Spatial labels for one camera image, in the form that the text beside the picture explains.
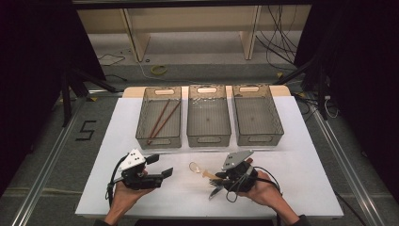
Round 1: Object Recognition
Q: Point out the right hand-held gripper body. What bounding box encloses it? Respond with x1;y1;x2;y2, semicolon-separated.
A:
220;149;259;193

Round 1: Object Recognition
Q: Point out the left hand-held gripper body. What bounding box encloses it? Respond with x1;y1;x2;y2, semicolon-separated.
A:
119;148;165;191

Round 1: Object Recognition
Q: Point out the amber translucent plastic spoon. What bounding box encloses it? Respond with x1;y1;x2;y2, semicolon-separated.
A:
188;161;222;181

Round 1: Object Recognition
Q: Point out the transparent grey plastic bin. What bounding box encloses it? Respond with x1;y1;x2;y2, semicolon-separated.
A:
186;84;232;148
135;86;183;151
231;84;285;147

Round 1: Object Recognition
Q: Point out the person's left hand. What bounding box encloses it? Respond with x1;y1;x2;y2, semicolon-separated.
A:
107;183;156;218

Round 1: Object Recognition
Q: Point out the person's right hand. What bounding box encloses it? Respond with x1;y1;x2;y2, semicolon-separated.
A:
239;169;285;210

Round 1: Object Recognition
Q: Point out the white table cover sheet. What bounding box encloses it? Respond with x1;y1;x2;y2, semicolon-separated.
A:
74;95;344;219

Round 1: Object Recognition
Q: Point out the yellow tape roll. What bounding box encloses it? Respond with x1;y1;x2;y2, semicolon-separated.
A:
151;64;168;75

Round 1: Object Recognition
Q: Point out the black metal stand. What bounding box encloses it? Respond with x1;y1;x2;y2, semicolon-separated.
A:
272;56;330;121
60;67;119;128

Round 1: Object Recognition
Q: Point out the light wooden shelf unit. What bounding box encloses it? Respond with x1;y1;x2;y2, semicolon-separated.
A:
75;4;312;62

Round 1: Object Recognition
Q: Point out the dark curtain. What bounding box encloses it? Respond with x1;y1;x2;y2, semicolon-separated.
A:
0;0;106;196
295;0;399;202

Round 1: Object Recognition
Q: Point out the right hand-held gripper black cable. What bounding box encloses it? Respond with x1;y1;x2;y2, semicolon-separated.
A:
225;166;283;203

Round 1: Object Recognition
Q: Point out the hand-held gripper black cable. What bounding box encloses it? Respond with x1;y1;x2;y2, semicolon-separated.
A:
105;153;130;208
225;166;283;203

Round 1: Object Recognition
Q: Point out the left hand-held gripper black cable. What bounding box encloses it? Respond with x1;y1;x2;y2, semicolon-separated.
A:
105;153;130;208

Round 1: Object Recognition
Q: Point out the white floor cable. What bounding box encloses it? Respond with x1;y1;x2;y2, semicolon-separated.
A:
135;59;189;85

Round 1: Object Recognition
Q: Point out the aluminium floor rail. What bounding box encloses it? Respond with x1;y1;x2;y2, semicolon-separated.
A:
309;103;387;226
10;89;123;226

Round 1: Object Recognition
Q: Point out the thin black floor cable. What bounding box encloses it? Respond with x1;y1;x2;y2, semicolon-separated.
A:
96;53;126;68

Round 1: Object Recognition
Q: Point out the bundle of black cables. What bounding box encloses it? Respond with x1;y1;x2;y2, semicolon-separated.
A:
255;4;302;72

